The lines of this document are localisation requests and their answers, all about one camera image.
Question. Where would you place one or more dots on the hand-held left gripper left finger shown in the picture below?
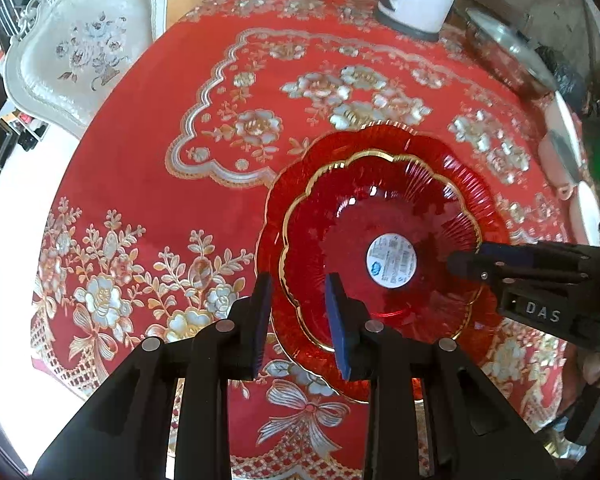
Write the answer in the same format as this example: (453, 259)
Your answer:
(263, 305)

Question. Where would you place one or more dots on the red glass plate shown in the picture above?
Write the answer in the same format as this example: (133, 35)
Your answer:
(280, 195)

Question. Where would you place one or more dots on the red glass bowl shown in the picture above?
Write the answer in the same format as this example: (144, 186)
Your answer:
(360, 210)

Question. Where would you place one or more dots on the black cabinet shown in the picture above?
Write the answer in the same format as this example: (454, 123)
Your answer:
(0, 125)

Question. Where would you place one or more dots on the white ornate chair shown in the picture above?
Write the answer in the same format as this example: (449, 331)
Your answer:
(90, 60)

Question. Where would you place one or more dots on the cream ribbed plate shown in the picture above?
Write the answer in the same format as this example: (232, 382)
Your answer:
(569, 116)

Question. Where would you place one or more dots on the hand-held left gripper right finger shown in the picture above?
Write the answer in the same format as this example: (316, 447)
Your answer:
(337, 320)

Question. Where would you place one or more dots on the red floral tablecloth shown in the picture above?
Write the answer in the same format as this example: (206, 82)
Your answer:
(180, 200)

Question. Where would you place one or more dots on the glass pot lid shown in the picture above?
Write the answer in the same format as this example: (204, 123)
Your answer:
(510, 55)

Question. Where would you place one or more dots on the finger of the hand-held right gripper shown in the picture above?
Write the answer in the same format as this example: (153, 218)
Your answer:
(485, 269)
(510, 252)

